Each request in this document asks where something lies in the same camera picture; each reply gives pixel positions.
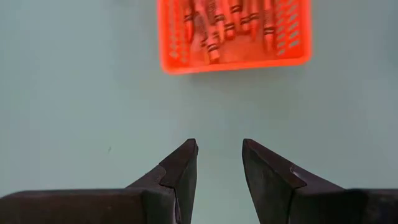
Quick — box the orange plastic basket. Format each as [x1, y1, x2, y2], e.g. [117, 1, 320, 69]
[157, 0, 313, 75]

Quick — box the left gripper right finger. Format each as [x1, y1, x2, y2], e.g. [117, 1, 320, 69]
[241, 138, 345, 224]

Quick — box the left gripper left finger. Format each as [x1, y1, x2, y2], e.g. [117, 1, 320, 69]
[126, 138, 199, 224]

